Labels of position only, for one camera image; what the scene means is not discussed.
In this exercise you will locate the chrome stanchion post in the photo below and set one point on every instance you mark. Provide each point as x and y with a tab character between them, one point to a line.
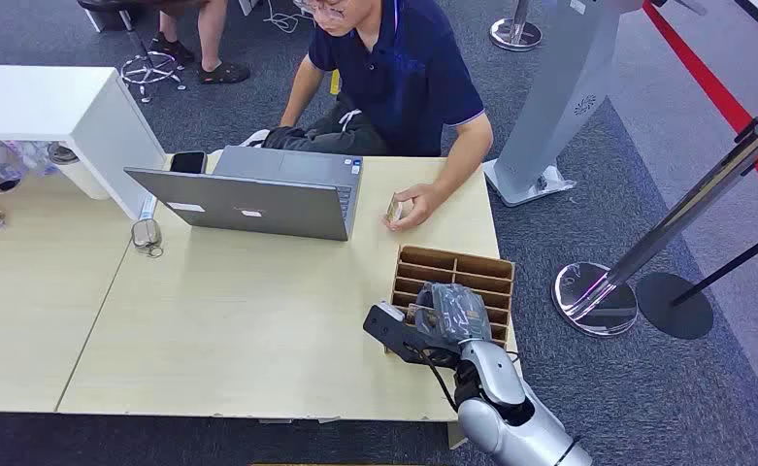
674	222

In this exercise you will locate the white cup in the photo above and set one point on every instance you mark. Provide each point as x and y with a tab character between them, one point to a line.
86	179

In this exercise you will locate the tape roll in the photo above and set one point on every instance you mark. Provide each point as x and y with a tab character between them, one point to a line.
62	154

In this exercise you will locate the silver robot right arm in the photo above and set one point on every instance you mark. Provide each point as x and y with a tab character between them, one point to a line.
507	411

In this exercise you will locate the black stanchion post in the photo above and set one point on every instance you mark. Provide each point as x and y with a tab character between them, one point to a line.
674	309

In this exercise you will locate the red barrier belt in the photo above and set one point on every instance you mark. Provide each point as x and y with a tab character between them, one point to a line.
726	106

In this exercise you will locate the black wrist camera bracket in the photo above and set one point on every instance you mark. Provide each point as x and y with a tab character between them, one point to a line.
394	331

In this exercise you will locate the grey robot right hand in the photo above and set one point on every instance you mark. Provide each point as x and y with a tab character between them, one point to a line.
459	315

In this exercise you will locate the clear plastic bag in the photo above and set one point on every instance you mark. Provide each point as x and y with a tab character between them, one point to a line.
12	157

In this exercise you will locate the small white tube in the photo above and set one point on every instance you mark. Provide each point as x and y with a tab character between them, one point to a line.
148	207

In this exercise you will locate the stool with chrome base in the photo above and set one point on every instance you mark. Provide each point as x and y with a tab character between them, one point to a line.
150	67

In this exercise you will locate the brown wooden card organizer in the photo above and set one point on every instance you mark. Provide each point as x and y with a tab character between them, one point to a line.
475	270

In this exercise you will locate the black smartphone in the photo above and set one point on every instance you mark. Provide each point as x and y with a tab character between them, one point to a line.
189	162

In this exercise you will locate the person standing in background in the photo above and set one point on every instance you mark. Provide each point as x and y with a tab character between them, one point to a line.
211	38

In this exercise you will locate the white desk shelf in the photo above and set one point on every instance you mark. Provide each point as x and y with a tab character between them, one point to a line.
95	122

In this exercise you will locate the person's right forearm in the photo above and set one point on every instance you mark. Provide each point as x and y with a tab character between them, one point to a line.
296	103

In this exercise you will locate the person's left forearm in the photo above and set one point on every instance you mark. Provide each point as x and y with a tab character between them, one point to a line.
465	161

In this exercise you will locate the person's left hand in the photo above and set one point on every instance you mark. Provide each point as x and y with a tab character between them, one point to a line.
420	204

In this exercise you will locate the grey laptop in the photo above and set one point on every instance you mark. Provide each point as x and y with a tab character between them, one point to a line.
256	206

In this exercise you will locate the grey kiosk stand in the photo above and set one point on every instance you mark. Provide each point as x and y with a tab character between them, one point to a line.
565	96

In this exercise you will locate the small card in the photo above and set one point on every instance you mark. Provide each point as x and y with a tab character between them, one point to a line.
393	209

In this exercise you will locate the chrome stanchion base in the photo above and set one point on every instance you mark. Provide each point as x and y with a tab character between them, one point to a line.
515	32

